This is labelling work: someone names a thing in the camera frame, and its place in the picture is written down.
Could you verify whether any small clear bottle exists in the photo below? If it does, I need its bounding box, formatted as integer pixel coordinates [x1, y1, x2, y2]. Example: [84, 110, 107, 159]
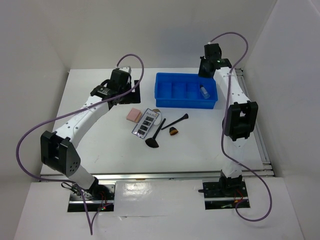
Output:
[199, 84, 210, 99]

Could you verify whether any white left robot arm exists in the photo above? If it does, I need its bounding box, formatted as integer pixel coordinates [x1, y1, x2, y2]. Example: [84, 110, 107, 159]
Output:
[40, 66, 139, 200]

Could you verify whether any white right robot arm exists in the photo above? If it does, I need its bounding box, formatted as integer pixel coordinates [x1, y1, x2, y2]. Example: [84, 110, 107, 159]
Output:
[198, 43, 258, 196]

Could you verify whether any black fan makeup brush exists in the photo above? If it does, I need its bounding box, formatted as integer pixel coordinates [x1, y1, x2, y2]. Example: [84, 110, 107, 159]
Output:
[145, 118, 166, 149]

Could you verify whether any slim black makeup brush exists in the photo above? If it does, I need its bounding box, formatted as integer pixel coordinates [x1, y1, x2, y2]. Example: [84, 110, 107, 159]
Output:
[161, 113, 189, 130]

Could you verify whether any blue plastic organizer bin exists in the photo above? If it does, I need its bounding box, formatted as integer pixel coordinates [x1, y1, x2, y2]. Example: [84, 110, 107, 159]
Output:
[154, 72, 218, 109]

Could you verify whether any short brown kabuki brush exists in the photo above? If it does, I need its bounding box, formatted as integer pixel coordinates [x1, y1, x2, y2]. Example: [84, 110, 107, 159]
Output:
[169, 127, 179, 136]

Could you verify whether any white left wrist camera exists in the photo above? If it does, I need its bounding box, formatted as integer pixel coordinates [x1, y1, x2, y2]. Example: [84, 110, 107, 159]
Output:
[117, 66, 132, 74]

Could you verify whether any aluminium front rail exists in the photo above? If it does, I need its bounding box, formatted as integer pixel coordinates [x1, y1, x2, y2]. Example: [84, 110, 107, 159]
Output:
[41, 169, 275, 180]

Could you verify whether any aluminium rail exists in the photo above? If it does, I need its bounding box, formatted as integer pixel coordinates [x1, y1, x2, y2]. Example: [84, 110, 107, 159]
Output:
[234, 67, 276, 177]
[41, 169, 275, 180]

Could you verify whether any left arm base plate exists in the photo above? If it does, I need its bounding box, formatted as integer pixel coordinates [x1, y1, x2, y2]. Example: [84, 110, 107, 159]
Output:
[60, 181, 116, 213]

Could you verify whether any aluminium right side rail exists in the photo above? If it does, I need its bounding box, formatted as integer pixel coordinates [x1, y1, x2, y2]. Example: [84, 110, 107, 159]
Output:
[234, 67, 276, 177]

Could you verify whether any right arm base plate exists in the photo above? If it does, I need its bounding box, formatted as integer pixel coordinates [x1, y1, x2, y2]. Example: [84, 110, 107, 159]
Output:
[198, 181, 251, 210]

